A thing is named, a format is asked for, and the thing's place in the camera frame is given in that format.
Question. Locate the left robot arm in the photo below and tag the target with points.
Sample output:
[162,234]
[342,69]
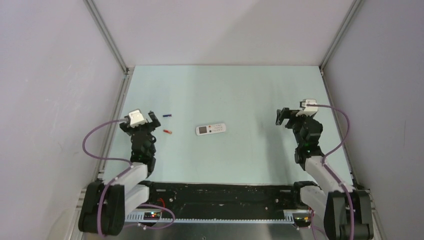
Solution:
[106,204]

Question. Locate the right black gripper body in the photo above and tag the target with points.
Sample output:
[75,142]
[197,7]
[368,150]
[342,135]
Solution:
[295,123]

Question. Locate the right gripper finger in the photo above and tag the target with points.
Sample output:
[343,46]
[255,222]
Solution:
[302,105]
[281,115]

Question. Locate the right aluminium frame profile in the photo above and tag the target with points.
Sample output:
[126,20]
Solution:
[352,77]

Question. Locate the controller board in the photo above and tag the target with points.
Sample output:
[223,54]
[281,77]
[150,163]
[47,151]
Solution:
[302,222]
[152,216]

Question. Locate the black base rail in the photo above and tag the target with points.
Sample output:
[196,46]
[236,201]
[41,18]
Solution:
[224,201]

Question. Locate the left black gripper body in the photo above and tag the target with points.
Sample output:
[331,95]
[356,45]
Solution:
[146,128]

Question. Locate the left aluminium frame profile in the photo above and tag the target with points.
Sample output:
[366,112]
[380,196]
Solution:
[125,72]

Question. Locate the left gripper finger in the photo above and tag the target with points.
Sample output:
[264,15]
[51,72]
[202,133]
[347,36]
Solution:
[154,120]
[124,127]

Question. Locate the grey slotted cable duct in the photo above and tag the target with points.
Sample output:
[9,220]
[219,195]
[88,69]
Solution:
[139,217]

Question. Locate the white remote control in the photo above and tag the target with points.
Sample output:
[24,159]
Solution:
[210,129]

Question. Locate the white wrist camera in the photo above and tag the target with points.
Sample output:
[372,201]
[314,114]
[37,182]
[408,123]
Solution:
[136,118]
[311,108]

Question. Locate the aluminium frame profile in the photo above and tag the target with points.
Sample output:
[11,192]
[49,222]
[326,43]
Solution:
[125,72]
[352,77]

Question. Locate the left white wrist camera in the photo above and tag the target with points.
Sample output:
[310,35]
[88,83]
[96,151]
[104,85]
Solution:
[136,118]

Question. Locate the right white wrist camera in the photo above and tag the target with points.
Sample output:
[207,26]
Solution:
[311,108]

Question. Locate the left controller board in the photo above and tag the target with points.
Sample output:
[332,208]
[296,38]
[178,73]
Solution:
[152,216]

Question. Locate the right controller board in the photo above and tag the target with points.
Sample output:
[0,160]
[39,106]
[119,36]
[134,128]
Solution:
[302,222]

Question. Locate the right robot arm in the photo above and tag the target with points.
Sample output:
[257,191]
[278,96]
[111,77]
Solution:
[346,211]

